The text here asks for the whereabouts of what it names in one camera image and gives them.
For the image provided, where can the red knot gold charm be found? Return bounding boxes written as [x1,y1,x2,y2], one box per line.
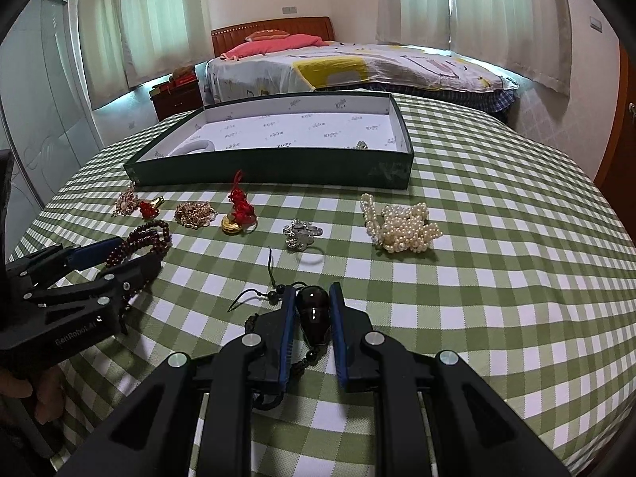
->
[221,170,258,235]

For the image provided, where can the dark red bead bracelet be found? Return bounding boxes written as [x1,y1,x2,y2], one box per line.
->
[103,219,174,304]

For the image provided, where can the left white curtain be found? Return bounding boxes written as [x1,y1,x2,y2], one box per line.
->
[78,0,212,109]

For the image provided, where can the white jade bangle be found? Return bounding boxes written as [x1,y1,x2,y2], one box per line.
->
[169,139,215,157]

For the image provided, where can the gold bead bracelet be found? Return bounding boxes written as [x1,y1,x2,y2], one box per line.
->
[173,200,218,231]

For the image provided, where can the wall light switch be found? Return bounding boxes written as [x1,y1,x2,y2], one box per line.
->
[589,16,603,33]

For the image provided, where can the bed with patterned sheet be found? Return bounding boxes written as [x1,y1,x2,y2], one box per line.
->
[205,42,518,113]

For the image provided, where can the pearl necklace pile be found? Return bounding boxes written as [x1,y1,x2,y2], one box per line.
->
[359,192,444,254]

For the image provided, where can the wooden headboard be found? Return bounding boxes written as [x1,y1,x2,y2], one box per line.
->
[211,16,335,57]

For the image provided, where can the small red knot charm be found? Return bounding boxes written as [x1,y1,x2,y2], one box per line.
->
[138,196,164,221]

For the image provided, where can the red boxes on nightstand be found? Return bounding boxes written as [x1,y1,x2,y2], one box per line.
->
[149,65,198,97]

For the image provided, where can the white curtain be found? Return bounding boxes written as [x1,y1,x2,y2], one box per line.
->
[376,0,571,95]
[78,0,212,109]

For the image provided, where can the pearl flower brooch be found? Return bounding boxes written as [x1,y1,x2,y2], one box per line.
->
[112,183,140,217]

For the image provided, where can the person left hand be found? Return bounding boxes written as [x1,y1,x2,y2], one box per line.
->
[1,365,65,424]

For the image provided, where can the right white curtain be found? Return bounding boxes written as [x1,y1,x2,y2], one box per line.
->
[376,0,571,95]

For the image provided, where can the black stone pendant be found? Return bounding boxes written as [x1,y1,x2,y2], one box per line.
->
[226,246,333,411]

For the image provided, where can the glass wardrobe door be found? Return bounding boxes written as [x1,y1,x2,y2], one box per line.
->
[1,0,100,252]

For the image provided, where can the pink pillow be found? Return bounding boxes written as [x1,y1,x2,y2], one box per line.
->
[220,33,329,60]

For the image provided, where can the dark green tray box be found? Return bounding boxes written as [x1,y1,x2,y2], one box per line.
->
[124,91,414,190]

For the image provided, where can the green checkered tablecloth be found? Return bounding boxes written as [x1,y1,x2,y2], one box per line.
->
[52,95,635,476]

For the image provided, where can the dark wooden nightstand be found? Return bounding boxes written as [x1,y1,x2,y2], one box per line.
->
[149,81,204,121]

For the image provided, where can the brown wooden door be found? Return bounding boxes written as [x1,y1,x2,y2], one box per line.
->
[594,45,635,235]

